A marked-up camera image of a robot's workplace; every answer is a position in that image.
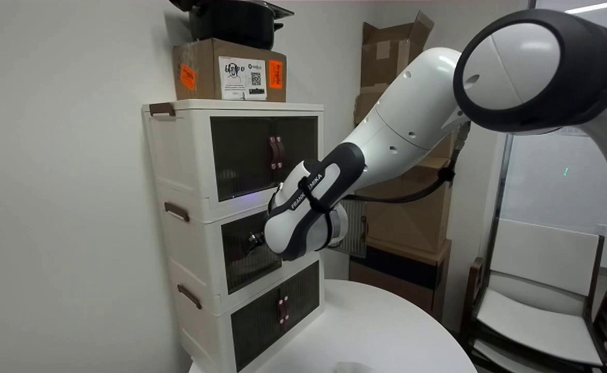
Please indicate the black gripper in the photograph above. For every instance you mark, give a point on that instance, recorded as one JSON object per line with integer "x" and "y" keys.
{"x": 256, "y": 240}

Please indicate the smoked translucent cabinet door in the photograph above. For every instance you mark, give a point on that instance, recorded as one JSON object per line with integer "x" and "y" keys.
{"x": 254, "y": 328}
{"x": 295, "y": 142}
{"x": 304, "y": 292}
{"x": 241, "y": 159}
{"x": 237, "y": 266}

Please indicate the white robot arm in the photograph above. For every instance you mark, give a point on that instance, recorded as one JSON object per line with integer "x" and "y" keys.
{"x": 414, "y": 117}

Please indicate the white three-tier cabinet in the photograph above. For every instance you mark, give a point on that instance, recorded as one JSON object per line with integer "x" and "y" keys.
{"x": 180, "y": 167}

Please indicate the large cardboard panel structure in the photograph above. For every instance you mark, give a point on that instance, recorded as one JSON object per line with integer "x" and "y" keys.
{"x": 414, "y": 220}

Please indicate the cardboard box with orange sticker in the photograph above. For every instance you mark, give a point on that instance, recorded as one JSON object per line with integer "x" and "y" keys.
{"x": 210, "y": 59}

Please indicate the black cooking pot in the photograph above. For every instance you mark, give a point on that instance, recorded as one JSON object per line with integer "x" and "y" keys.
{"x": 233, "y": 23}

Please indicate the plain open cardboard box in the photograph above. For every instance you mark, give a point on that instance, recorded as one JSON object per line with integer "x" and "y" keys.
{"x": 393, "y": 52}

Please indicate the wooden chair with white cushions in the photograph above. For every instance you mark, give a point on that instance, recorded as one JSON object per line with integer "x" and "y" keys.
{"x": 543, "y": 256}

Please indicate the ceiling light strip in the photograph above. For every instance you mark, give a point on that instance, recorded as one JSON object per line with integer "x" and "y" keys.
{"x": 603, "y": 4}

